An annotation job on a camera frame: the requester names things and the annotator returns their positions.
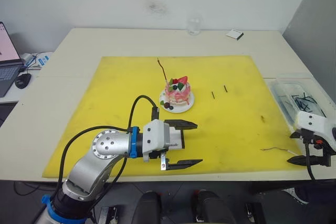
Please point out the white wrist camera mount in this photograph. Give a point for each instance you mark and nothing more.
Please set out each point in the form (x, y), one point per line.
(312, 121)
(155, 137)

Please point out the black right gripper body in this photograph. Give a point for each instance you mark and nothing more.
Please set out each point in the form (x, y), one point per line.
(319, 153)

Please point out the clear drinking glass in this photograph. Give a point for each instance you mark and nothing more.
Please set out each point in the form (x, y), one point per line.
(194, 27)

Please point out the blue and white packet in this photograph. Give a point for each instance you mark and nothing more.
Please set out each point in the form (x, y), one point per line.
(44, 59)

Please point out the burnt black match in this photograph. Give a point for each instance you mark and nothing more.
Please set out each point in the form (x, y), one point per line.
(213, 95)
(225, 89)

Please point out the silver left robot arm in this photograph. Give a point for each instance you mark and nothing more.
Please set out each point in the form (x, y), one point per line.
(105, 145)

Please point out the burnt matches pile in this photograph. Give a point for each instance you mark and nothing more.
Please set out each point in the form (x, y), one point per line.
(303, 102)

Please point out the white matchbox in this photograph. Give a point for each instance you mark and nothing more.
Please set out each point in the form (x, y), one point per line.
(234, 34)

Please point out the grey laptop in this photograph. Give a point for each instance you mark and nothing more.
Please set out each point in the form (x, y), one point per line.
(6, 58)

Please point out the clear plastic container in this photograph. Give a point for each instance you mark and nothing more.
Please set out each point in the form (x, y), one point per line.
(283, 95)

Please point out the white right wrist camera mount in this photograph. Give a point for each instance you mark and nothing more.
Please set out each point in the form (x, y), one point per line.
(312, 121)

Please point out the white round plate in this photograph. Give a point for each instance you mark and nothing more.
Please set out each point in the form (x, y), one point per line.
(187, 104)

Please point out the grey partition panel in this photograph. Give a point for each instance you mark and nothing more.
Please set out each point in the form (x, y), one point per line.
(315, 24)

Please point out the white power adapter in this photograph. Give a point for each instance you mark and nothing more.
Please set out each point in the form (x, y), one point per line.
(26, 58)

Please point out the black computer mouse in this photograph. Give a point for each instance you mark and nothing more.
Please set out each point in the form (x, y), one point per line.
(23, 80)

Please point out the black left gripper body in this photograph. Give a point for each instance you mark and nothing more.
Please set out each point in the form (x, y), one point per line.
(175, 140)

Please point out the white side desk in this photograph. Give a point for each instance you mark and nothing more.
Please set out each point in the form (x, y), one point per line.
(10, 98)

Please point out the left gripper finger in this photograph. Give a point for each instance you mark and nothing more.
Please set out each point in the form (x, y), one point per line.
(186, 164)
(183, 124)

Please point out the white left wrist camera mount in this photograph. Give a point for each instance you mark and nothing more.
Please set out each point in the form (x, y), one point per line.
(155, 137)

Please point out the dark rounded shape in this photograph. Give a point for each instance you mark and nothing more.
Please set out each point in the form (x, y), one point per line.
(212, 208)
(147, 208)

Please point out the yellow mat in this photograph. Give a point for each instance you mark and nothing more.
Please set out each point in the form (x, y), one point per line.
(118, 103)

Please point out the pink layered fruit cake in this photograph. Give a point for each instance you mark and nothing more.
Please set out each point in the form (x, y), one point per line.
(178, 94)

